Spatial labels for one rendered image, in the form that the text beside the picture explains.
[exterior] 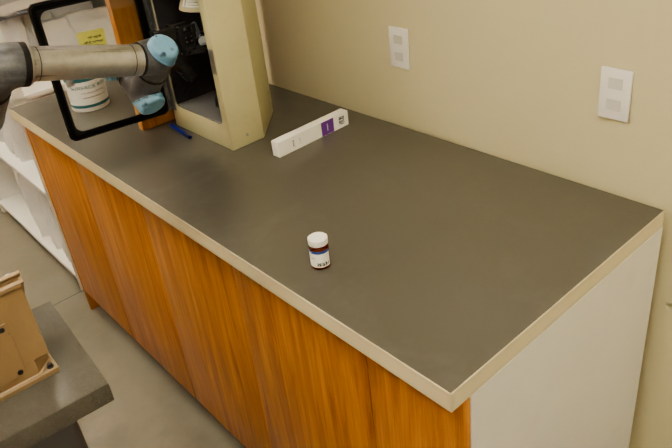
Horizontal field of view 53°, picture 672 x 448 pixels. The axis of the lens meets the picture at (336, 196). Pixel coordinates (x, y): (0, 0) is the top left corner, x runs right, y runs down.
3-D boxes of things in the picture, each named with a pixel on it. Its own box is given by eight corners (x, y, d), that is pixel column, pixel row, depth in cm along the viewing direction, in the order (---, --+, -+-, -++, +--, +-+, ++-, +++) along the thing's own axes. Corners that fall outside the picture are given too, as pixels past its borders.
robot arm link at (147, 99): (149, 93, 166) (127, 59, 168) (136, 120, 174) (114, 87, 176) (176, 87, 172) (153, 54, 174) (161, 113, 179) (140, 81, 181)
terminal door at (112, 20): (170, 112, 210) (137, -20, 190) (71, 143, 197) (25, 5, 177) (169, 112, 210) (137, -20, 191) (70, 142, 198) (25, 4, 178)
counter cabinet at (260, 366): (219, 240, 329) (178, 62, 285) (620, 498, 189) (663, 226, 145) (90, 308, 292) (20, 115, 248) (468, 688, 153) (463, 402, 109)
